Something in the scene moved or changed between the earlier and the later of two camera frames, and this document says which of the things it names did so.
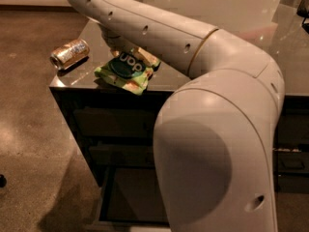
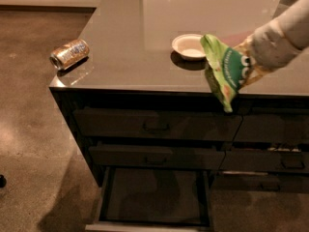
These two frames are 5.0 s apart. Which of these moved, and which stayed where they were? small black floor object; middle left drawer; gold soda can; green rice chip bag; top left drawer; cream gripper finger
Moved: green rice chip bag; cream gripper finger
Stayed: gold soda can; middle left drawer; small black floor object; top left drawer
